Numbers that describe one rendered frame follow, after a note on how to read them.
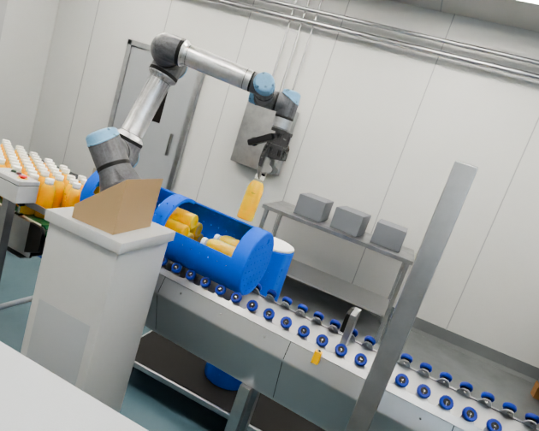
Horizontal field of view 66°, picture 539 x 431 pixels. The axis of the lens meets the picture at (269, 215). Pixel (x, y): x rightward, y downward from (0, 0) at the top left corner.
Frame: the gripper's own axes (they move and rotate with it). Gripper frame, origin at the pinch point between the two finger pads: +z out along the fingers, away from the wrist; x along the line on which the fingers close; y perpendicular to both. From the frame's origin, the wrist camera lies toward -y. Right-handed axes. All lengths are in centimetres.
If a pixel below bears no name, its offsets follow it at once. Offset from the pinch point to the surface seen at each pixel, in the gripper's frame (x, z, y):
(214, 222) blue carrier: 12.3, 29.8, -20.1
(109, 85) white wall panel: 312, -6, -398
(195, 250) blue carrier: -14.3, 36.1, -10.9
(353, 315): -5, 36, 55
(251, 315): -11, 51, 20
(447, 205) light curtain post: -36, -14, 69
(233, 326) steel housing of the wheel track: -14, 58, 15
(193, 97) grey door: 315, -26, -258
